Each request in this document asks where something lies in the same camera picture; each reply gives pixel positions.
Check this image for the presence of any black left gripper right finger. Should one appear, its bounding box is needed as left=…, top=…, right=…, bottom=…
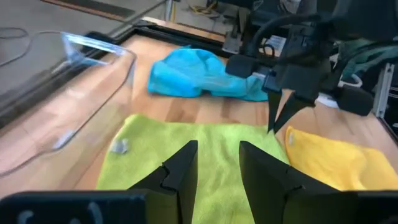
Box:
left=238, top=140, right=358, bottom=224

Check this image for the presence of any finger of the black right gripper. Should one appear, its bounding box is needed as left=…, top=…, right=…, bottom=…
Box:
left=267, top=91, right=282, bottom=133
left=272, top=92, right=314, bottom=134

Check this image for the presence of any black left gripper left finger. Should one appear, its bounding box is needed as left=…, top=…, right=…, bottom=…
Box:
left=129, top=139, right=199, bottom=224

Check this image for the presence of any lime green microfiber towel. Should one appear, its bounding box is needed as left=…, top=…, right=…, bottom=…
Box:
left=95, top=113, right=290, bottom=224

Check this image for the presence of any yellow microfiber towel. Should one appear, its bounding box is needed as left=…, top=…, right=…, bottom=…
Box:
left=284, top=125, right=398, bottom=192

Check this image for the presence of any blue microfiber towel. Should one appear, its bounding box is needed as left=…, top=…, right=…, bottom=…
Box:
left=147, top=45, right=269, bottom=102

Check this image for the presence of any silver aluminium profile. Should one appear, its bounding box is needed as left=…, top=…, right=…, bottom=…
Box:
left=372, top=62, right=396, bottom=119

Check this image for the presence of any clear plastic bin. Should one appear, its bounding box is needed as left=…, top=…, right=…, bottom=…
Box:
left=0, top=30, right=137, bottom=178

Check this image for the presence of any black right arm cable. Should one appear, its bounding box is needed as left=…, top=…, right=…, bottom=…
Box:
left=251, top=14, right=315, bottom=58

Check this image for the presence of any yellow cable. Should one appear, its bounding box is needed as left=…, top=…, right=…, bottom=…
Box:
left=186, top=1, right=218, bottom=16

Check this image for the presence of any grey floor cable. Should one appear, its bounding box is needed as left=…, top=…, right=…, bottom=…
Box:
left=0, top=27, right=63, bottom=68

